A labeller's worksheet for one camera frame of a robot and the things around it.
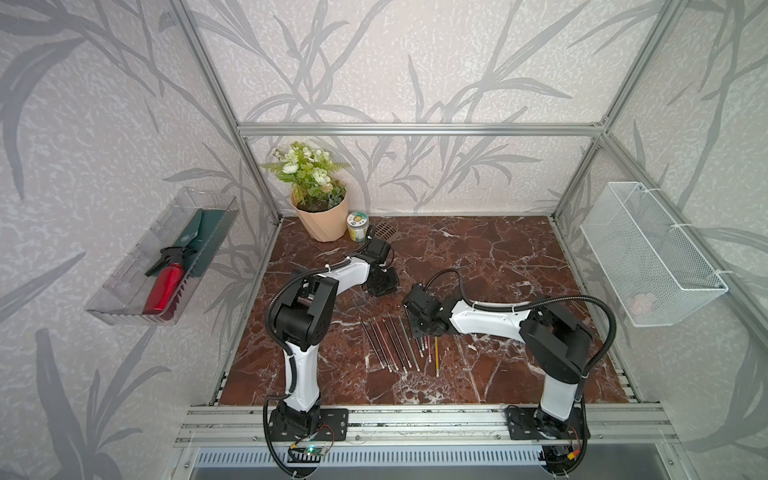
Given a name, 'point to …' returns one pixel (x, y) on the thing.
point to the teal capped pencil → (409, 345)
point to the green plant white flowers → (310, 171)
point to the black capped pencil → (401, 362)
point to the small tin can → (357, 223)
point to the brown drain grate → (385, 231)
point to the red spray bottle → (166, 283)
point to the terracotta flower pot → (327, 224)
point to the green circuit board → (308, 454)
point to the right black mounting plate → (529, 423)
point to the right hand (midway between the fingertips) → (414, 323)
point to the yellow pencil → (436, 338)
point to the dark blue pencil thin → (372, 344)
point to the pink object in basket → (642, 303)
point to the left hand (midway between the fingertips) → (398, 287)
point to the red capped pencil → (386, 344)
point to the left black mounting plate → (315, 425)
